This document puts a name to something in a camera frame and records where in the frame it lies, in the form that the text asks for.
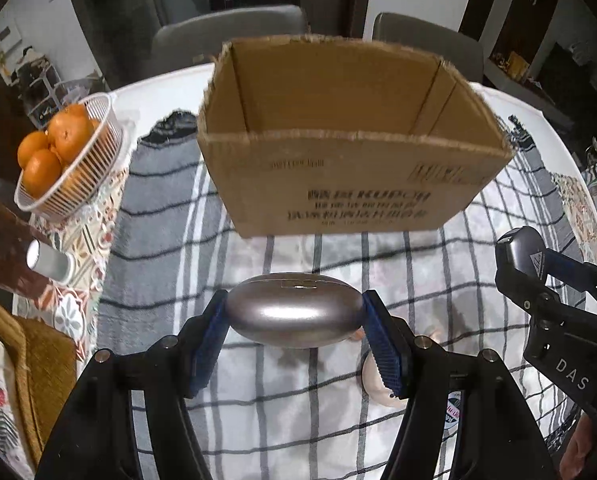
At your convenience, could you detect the person right hand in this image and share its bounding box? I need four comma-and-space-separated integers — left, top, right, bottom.
560, 413, 593, 480

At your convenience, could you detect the grey chair left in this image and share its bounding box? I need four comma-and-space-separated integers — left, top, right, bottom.
148, 4, 309, 76

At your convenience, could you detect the small white cylinder speaker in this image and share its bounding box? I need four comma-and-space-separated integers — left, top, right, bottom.
26, 240, 75, 285

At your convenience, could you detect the grey chair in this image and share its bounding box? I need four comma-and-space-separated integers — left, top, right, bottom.
372, 12, 484, 82
148, 4, 309, 76

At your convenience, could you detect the beige round deer toy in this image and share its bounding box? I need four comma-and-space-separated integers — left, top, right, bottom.
361, 351, 409, 410

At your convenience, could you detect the white shelf rack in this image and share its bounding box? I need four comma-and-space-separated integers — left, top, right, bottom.
16, 56, 61, 130

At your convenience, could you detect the white fruit basket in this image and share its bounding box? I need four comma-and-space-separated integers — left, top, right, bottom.
14, 93, 124, 222

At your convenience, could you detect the patterned table runner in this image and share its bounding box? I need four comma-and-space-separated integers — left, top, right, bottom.
12, 165, 129, 365

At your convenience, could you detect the glass vase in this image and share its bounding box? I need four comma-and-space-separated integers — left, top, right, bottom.
0, 202, 50, 300

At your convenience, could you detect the brown cardboard box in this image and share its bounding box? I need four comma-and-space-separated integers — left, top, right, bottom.
198, 36, 514, 237

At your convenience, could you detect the dark round earbud case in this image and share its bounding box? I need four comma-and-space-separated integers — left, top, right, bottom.
495, 226, 547, 284

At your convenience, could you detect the grey chair right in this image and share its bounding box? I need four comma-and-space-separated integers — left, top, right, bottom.
372, 12, 484, 82

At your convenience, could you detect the round green tin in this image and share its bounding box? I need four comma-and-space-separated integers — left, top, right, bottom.
443, 391, 462, 431

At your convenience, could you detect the silver oval case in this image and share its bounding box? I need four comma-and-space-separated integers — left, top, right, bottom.
226, 273, 365, 349

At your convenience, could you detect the grey checked tablecloth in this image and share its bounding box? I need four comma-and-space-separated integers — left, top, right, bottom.
98, 112, 579, 479

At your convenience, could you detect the orange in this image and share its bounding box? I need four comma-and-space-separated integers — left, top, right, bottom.
22, 148, 62, 198
48, 105, 93, 164
18, 130, 49, 169

